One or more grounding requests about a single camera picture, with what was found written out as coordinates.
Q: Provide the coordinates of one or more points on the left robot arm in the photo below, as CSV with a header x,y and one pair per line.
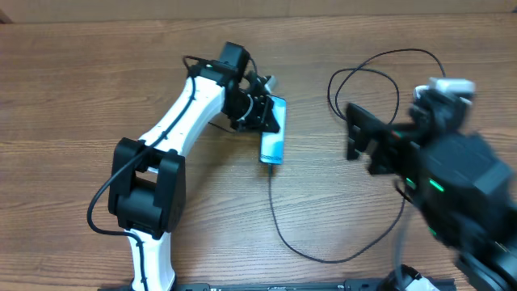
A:
x,y
147,187

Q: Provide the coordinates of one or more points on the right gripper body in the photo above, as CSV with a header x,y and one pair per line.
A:
x,y
391,162

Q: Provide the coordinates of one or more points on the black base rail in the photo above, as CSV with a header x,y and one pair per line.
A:
x,y
347,285

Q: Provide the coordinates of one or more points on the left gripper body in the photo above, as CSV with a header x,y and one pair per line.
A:
x,y
250,118

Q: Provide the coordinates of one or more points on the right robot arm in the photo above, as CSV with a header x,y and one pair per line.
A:
x,y
456,181

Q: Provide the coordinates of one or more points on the blue Galaxy smartphone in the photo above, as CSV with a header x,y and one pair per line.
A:
x,y
272,144

